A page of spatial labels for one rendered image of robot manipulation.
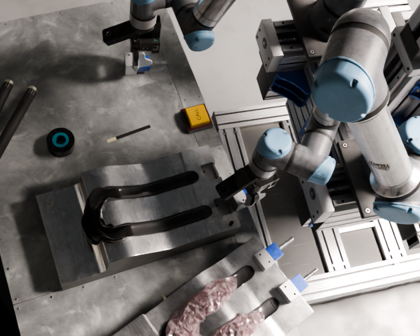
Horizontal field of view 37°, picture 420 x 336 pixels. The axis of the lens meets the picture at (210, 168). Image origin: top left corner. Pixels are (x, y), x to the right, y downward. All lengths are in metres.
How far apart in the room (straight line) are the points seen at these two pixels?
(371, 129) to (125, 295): 0.82
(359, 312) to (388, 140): 1.50
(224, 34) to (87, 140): 1.41
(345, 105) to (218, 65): 1.88
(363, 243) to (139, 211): 1.16
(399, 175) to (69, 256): 0.85
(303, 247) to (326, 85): 1.40
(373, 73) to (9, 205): 1.08
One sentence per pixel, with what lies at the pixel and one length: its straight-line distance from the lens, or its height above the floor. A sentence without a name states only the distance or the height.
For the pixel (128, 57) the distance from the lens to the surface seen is 1.95.
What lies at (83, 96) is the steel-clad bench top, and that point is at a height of 0.80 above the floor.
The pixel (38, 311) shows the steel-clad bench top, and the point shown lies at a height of 0.80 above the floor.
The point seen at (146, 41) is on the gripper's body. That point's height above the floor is 0.98.
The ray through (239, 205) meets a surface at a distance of 1.77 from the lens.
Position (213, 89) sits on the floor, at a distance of 2.93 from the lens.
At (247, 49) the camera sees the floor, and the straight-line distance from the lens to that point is 3.09.
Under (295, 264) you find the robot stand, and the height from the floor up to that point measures 0.21.
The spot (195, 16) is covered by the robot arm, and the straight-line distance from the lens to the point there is 1.61.
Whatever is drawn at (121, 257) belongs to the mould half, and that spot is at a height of 0.93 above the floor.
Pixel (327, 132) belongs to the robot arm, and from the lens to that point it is 1.55.
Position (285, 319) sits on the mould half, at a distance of 1.71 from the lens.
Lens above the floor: 2.48
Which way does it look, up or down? 65 degrees down
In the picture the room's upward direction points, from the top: 20 degrees clockwise
